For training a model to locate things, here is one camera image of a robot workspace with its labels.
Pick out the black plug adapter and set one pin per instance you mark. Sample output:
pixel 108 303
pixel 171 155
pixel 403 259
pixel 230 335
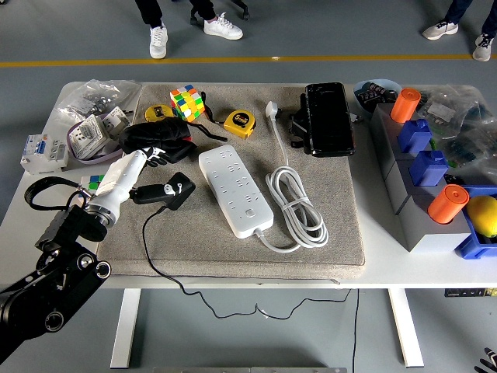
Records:
pixel 187 195

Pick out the blue bin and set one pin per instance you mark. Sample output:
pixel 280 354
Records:
pixel 471 246

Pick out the white power strip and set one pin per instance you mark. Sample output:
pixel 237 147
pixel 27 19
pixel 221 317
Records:
pixel 233 186

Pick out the black cloth pouch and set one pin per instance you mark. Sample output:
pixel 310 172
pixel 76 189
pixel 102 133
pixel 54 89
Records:
pixel 159 136

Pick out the person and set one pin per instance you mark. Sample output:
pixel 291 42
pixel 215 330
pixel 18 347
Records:
pixel 157 39
pixel 440 30

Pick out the yellow lemon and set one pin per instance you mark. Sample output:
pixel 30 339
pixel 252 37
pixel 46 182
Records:
pixel 483 215

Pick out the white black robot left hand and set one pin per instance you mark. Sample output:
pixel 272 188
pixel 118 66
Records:
pixel 116 175

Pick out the yellow tape measure black face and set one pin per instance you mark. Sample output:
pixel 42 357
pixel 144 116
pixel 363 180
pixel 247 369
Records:
pixel 157 113

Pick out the clear plastic parts bag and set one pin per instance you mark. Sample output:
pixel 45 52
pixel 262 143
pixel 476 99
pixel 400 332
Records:
pixel 473 147
pixel 454 101
pixel 97 97

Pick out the small colourful puzzle cube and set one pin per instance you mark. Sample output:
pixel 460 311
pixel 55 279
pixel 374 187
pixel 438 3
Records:
pixel 91 182

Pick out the black chair base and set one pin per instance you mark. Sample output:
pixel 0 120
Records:
pixel 194 19

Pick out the orange cylinder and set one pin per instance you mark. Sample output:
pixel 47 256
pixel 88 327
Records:
pixel 404 105
pixel 446 204

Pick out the grey block holder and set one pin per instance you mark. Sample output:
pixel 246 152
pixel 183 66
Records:
pixel 427 233

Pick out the large colourful puzzle cube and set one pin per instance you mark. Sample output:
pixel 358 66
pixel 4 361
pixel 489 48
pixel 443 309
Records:
pixel 186 103

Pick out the white table leg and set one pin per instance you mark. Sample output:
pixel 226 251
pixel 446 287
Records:
pixel 405 330
pixel 125 330

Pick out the black printed packet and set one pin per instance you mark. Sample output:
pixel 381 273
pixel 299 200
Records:
pixel 376 93

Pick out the light blue bowl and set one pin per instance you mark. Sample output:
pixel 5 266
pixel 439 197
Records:
pixel 363 107

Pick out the lavender tray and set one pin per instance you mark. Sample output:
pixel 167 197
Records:
pixel 97 158

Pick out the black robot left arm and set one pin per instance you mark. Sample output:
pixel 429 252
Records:
pixel 70 272

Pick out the yellow tape measure with label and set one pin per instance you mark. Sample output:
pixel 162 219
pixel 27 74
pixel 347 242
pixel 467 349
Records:
pixel 238 124

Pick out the blue block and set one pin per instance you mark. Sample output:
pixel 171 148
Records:
pixel 414 136
pixel 428 169

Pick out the white circuit breaker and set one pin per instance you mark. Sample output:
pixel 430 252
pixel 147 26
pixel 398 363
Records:
pixel 42 153

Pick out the glossy black case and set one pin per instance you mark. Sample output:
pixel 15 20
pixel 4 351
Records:
pixel 330 120

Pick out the grey-brown mat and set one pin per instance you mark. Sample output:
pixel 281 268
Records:
pixel 194 241

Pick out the yellow black label strip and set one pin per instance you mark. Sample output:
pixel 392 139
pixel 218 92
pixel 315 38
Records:
pixel 466 293

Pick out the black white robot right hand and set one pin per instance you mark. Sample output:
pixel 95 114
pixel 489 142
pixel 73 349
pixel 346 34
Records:
pixel 490 363

